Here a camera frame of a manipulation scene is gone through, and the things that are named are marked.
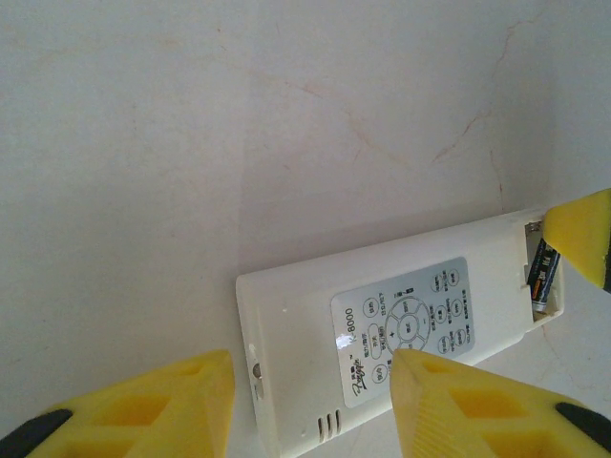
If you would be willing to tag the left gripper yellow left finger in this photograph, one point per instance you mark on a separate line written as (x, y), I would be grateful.
(143, 415)

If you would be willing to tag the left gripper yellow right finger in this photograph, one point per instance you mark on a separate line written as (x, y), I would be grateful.
(477, 420)

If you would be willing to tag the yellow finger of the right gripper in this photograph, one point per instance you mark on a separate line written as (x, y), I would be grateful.
(582, 234)

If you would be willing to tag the short white remote control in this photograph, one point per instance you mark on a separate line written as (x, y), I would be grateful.
(296, 305)

